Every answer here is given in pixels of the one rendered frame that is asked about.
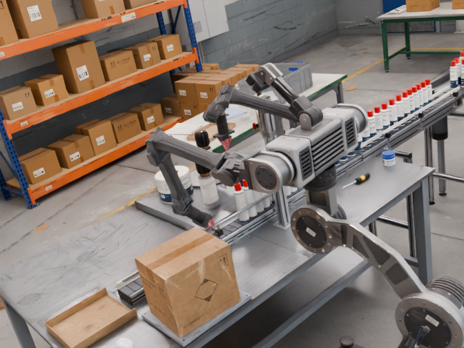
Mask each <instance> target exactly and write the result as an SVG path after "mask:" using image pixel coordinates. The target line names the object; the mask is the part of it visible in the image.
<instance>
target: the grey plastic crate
mask: <svg viewBox="0 0 464 348"><path fill-rule="evenodd" d="M273 65H274V66H275V67H276V68H277V69H278V70H279V71H280V72H281V73H282V74H283V75H282V76H281V78H283V79H284V80H285V81H286V82H287V83H288V85H290V87H291V88H292V89H293V90H294V91H295V92H296V93H297V94H298V95H299V94H301V93H303V92H304V91H306V90H308V89H310V88H311V87H312V86H313V81H312V75H311V63H274V64H273ZM289 68H298V70H297V71H289ZM246 79H247V77H246V78H244V79H242V80H240V81H239V82H238V86H239V89H240V91H242V92H244V93H247V94H250V95H255V94H257V93H256V92H255V91H254V90H253V89H252V87H253V86H250V85H248V83H247V82H246ZM268 91H273V93H274V94H275V95H276V97H277V98H278V99H279V102H280V104H285V103H286V101H285V99H284V98H283V97H282V96H281V95H280V94H279V93H278V92H277V91H276V90H275V89H274V88H273V87H272V86H271V87H269V88H267V89H265V90H263V91H261V93H265V92H268Z"/></svg>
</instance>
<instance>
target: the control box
mask: <svg viewBox="0 0 464 348"><path fill-rule="evenodd" d="M262 95H266V96H270V97H271V101H273V102H277V103H280V102H279V99H278V98H277V97H276V95H275V94H274V93H273V91H268V92H265V93H262ZM255 113H256V110H255ZM256 117H257V123H258V117H259V116H258V114H257V113H256ZM273 117H274V122H275V133H276V135H277V138H278V137H279V136H283V135H284V129H283V124H282V118H281V117H278V116H275V115H274V116H273ZM259 118H260V117H259ZM260 121H261V119H260ZM258 125H259V123H258ZM258 130H259V131H260V133H261V135H262V137H263V139H264V133H263V131H262V128H261V126H260V125H259V128H258Z"/></svg>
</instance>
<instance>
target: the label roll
mask: <svg viewBox="0 0 464 348"><path fill-rule="evenodd" d="M175 169H176V171H177V174H178V175H179V178H180V180H181V182H182V185H183V187H184V188H185V189H186V190H187V192H188V193H189V194H190V196H192V195H193V194H194V190H193V185H192V181H191V176H190V173H189V168H188V167H186V166H175ZM155 181H156V184H157V189H158V192H159V196H160V199H161V201H162V202H164V203H168V204H172V201H171V200H172V197H171V192H170V190H169V188H168V185H167V183H166V181H165V179H164V177H163V175H162V172H161V171H159V172H157V173H156V174H155Z"/></svg>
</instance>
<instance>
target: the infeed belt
mask: <svg viewBox="0 0 464 348"><path fill-rule="evenodd" d="M359 155H360V154H357V153H356V155H355V156H353V157H348V160H347V161H346V162H340V165H339V166H336V169H338V168H340V167H341V166H343V165H345V164H346V163H348V162H350V161H352V160H353V159H355V158H356V157H358V156H359ZM302 190H304V188H299V189H298V190H297V191H296V192H294V193H291V195H290V196H288V197H287V199H289V198H290V197H292V196H294V195H295V194H297V193H299V192H301V191H302ZM272 208H273V205H270V207H269V208H267V209H264V211H263V212H262V213H258V214H257V216H255V217H250V218H249V220H247V221H246V222H241V221H239V218H238V219H236V220H234V221H233V222H231V223H229V224H228V225H226V226H224V227H222V228H221V229H222V230H223V233H224V234H223V235H221V236H222V239H223V238H225V237H226V236H228V235H230V234H232V233H233V232H235V231H237V230H238V229H240V228H242V227H243V226H244V225H246V224H248V223H250V222H251V221H253V220H254V219H256V218H258V217H260V216H261V215H263V214H264V213H266V212H267V211H270V210H271V209H272ZM141 288H143V285H142V281H141V278H140V277H138V278H137V279H135V280H133V281H132V282H130V283H128V284H127V285H125V286H123V287H122V288H120V289H119V291H121V292H122V293H124V294H125V295H127V296H130V295H131V294H133V293H135V292H136V291H138V290H140V289H141Z"/></svg>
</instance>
